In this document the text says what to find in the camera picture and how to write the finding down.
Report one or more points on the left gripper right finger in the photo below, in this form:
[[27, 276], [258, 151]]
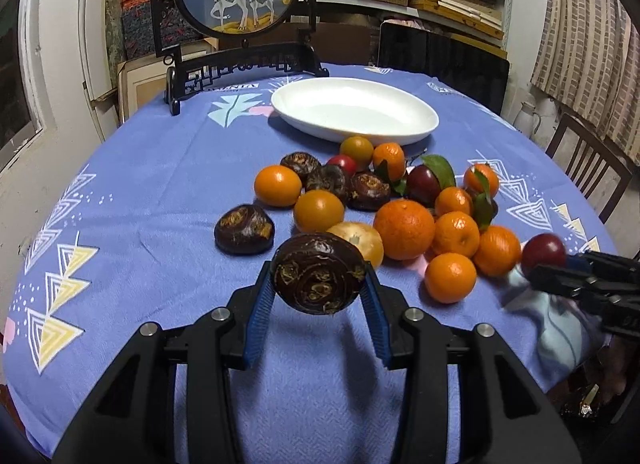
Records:
[[504, 415]]

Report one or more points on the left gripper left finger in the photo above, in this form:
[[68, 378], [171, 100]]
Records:
[[128, 417]]

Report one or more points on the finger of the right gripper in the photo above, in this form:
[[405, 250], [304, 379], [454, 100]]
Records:
[[594, 289], [597, 262]]

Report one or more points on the dark red plum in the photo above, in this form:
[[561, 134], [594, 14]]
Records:
[[544, 249]]

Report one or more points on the tangerine front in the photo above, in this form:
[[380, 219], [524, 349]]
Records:
[[450, 277]]

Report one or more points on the tangerine with leaves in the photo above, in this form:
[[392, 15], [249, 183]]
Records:
[[482, 184]]

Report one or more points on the small tangerine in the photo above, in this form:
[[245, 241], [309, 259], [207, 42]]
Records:
[[453, 199]]

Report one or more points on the large orange tangerine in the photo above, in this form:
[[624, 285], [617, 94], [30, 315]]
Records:
[[406, 228]]

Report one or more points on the pale yellow persimmon fruit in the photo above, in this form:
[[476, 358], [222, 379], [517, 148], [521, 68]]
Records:
[[364, 237]]

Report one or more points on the tangerine with leaf back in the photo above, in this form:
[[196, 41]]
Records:
[[389, 162]]

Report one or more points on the yellow green round fruit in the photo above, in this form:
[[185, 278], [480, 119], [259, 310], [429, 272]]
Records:
[[359, 149]]

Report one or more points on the small red tomato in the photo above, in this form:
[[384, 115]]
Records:
[[347, 164]]

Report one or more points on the dark brown water chestnut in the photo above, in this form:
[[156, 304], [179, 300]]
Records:
[[318, 273]]

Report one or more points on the orange kumquat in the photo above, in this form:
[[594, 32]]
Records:
[[277, 186], [317, 211]]

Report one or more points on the dark plum with leaf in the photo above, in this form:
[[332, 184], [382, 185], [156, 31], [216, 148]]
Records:
[[426, 181]]

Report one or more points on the dark chestnut back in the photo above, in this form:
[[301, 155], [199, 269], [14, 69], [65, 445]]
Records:
[[302, 163]]

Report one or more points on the wooden chair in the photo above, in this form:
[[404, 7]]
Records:
[[591, 159]]

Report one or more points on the white thermos jug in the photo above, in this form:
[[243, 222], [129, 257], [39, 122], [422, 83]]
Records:
[[527, 121]]

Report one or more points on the blue patterned tablecloth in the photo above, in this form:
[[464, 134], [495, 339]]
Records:
[[132, 241]]

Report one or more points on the striped curtain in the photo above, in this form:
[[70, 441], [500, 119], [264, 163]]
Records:
[[588, 61]]

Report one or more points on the black folded table panel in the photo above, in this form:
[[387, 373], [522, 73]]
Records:
[[474, 72]]

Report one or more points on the white oval plate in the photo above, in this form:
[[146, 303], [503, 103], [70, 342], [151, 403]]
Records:
[[337, 108]]

